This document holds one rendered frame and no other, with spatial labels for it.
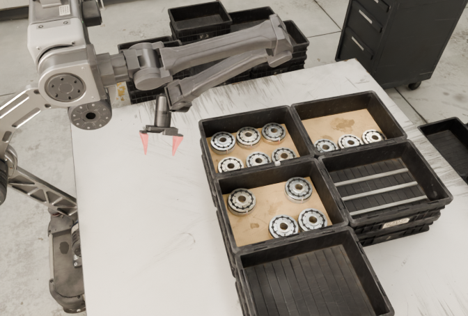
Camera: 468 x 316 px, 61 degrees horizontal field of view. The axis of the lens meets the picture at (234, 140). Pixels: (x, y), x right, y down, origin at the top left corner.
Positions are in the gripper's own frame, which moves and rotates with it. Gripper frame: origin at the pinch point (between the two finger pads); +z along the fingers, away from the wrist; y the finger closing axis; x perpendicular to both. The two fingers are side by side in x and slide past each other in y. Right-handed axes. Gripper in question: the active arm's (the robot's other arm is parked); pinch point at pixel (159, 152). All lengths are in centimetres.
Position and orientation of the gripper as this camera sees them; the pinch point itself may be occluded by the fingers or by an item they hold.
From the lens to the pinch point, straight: 139.1
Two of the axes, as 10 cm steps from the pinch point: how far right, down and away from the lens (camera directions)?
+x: -4.0, -1.5, 9.0
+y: 9.1, 0.6, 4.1
